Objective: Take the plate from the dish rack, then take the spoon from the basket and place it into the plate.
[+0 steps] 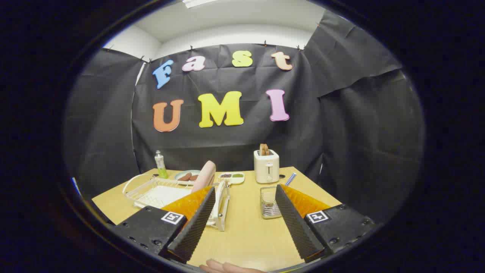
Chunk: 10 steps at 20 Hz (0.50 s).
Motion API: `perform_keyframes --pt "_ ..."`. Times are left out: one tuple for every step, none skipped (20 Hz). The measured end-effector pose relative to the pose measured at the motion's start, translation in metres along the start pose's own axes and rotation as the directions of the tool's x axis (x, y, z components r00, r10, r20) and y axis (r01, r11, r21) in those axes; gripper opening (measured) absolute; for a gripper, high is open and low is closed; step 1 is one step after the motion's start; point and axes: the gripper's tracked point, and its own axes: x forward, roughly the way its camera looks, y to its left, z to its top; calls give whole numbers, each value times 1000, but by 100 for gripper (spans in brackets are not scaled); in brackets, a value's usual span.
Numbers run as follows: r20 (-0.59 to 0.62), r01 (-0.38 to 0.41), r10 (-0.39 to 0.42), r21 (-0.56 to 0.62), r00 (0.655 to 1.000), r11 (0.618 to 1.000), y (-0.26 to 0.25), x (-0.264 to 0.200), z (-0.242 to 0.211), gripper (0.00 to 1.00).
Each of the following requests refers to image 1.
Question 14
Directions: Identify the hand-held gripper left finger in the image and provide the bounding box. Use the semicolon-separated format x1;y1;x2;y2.
114;186;216;265

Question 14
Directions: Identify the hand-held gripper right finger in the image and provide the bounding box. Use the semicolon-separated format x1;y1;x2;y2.
275;184;375;264

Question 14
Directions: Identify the metal wire basket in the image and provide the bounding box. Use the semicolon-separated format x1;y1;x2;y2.
260;186;283;220

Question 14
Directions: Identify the white dish rack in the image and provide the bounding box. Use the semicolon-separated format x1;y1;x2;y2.
122;174;231;232

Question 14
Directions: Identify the spoon with blue checkered handle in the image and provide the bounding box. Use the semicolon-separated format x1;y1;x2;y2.
265;173;297;210

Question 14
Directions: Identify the pink plate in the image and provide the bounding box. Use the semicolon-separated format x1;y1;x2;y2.
191;160;216;194

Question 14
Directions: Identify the pale green plate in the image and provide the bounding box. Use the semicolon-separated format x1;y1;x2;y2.
174;169;201;186

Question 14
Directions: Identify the white two-compartment dish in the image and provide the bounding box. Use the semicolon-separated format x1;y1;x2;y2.
218;172;245;185

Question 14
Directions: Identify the green dish soap bottle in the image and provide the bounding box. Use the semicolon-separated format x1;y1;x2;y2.
154;150;168;179

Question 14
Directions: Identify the cream toaster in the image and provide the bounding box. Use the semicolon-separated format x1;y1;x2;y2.
253;149;280;184

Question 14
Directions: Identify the black backdrop cloth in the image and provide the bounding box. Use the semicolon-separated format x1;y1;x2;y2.
63;9;425;224

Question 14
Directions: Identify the ceiling light panel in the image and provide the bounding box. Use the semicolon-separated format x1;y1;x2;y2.
182;0;220;9

